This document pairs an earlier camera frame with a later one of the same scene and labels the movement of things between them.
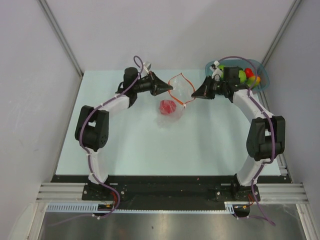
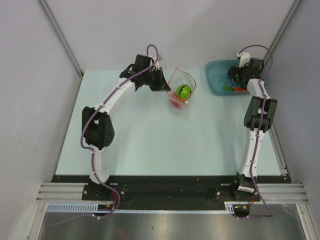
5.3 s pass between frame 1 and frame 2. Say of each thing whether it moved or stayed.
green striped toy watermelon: moved
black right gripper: moved
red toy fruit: moved
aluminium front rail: stayed
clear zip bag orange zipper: moved
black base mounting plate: stayed
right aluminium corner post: stayed
